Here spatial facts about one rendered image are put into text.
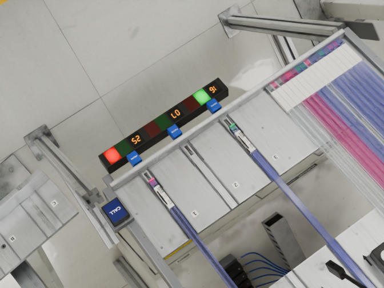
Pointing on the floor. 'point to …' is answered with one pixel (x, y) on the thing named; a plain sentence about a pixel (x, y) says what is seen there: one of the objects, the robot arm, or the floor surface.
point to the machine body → (253, 209)
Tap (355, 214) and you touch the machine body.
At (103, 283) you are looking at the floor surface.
